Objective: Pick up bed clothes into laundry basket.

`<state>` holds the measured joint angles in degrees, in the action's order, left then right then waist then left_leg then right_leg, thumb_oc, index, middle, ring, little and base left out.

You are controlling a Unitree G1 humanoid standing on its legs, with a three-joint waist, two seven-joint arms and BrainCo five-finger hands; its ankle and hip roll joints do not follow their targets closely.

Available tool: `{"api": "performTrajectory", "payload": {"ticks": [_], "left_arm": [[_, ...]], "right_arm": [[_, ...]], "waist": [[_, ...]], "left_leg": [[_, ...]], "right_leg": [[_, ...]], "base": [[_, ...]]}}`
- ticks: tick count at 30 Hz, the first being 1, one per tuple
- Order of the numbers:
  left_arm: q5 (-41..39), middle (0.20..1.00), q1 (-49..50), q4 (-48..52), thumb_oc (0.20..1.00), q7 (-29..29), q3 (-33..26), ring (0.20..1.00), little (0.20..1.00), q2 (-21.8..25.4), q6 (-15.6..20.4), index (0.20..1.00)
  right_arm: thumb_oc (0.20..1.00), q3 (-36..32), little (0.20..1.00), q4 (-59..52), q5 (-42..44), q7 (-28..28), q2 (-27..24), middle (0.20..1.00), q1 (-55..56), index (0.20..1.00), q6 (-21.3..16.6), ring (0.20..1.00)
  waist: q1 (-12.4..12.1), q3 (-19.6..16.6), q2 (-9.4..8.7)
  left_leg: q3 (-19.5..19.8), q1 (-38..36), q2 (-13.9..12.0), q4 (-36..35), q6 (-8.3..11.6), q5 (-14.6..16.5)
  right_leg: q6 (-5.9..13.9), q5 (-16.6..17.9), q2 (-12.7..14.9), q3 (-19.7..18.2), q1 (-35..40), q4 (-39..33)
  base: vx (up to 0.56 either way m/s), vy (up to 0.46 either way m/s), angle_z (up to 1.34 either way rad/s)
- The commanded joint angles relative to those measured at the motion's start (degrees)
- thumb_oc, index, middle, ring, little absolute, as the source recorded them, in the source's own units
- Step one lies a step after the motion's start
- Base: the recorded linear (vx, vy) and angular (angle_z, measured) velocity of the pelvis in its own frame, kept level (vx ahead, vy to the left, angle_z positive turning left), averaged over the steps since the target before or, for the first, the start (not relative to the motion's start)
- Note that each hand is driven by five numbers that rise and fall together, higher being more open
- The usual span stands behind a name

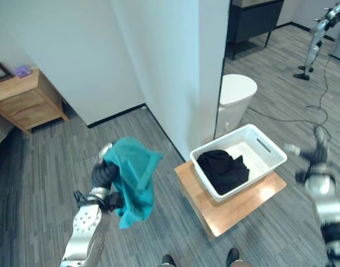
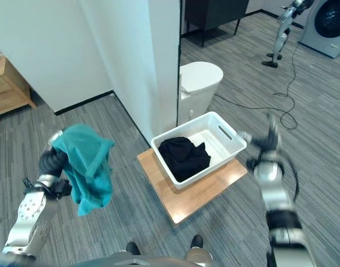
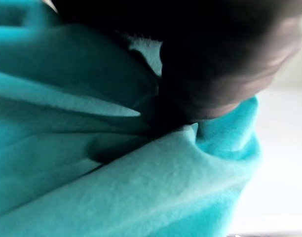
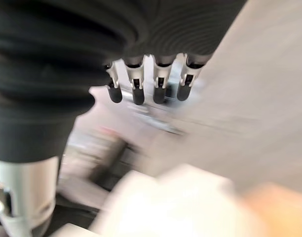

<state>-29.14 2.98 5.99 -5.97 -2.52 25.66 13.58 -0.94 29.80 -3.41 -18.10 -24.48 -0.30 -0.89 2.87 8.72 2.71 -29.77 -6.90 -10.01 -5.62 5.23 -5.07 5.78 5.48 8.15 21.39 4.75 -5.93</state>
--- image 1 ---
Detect robot's right dark foot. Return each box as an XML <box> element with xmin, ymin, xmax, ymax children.
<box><xmin>226</xmin><ymin>248</ymin><xmax>241</xmax><ymax>267</ymax></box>

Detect black clothes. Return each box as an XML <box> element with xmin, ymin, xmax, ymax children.
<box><xmin>197</xmin><ymin>149</ymin><xmax>250</xmax><ymax>196</ymax></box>

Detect teal cloth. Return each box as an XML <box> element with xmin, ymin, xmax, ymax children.
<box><xmin>103</xmin><ymin>137</ymin><xmax>164</xmax><ymax>230</ymax></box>

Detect wooden nightstand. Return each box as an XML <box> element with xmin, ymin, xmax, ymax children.
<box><xmin>0</xmin><ymin>68</ymin><xmax>70</xmax><ymax>136</ymax></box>

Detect silver humanoid robot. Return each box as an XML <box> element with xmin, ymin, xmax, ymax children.
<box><xmin>293</xmin><ymin>0</ymin><xmax>340</xmax><ymax>80</ymax></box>

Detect purple box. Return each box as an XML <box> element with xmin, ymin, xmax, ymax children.
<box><xmin>14</xmin><ymin>65</ymin><xmax>33</xmax><ymax>78</ymax></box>

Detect robot's dark foot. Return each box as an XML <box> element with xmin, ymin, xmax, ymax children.
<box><xmin>161</xmin><ymin>254</ymin><xmax>176</xmax><ymax>267</ymax></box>
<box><xmin>226</xmin><ymin>248</ymin><xmax>241</xmax><ymax>267</ymax></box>

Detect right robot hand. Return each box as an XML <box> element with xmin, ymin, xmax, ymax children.
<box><xmin>283</xmin><ymin>130</ymin><xmax>329</xmax><ymax>182</ymax></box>

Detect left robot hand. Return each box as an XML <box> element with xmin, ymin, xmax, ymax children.
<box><xmin>91</xmin><ymin>142</ymin><xmax>124</xmax><ymax>212</ymax></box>

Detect white round bin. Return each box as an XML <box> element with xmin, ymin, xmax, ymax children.
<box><xmin>215</xmin><ymin>73</ymin><xmax>258</xmax><ymax>139</ymax></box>

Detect white plastic laundry basket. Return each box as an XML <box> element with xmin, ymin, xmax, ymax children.
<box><xmin>189</xmin><ymin>123</ymin><xmax>288</xmax><ymax>203</ymax></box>

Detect dark picture frame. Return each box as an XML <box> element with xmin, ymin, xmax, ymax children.
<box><xmin>0</xmin><ymin>62</ymin><xmax>14</xmax><ymax>83</ymax></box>

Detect robot's left dark foot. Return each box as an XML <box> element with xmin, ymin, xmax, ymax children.
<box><xmin>161</xmin><ymin>254</ymin><xmax>176</xmax><ymax>267</ymax></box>

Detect dark cabinet on legs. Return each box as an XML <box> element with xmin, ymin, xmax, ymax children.
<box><xmin>226</xmin><ymin>0</ymin><xmax>284</xmax><ymax>61</ymax></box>

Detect black floor cable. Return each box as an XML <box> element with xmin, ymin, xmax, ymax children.
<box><xmin>246</xmin><ymin>26</ymin><xmax>339</xmax><ymax>137</ymax></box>

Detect low wooden table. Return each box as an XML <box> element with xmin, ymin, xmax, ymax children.
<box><xmin>174</xmin><ymin>160</ymin><xmax>287</xmax><ymax>242</ymax></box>

